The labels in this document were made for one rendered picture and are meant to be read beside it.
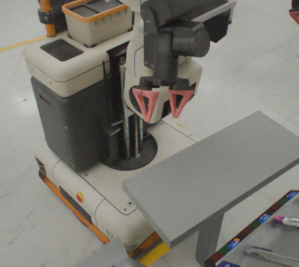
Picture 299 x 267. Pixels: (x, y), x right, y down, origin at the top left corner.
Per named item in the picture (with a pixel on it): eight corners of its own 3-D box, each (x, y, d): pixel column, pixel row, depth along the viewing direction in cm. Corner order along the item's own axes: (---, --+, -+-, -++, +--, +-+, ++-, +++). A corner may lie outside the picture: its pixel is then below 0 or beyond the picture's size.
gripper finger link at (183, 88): (191, 120, 86) (195, 81, 84) (171, 122, 81) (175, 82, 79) (171, 115, 90) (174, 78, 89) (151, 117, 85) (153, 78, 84)
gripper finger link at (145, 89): (172, 122, 81) (176, 82, 79) (150, 125, 76) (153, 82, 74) (152, 117, 86) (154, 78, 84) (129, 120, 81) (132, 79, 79)
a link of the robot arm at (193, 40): (166, -6, 79) (139, 7, 75) (207, -10, 71) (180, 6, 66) (177, 45, 85) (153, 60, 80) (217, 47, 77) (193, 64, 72)
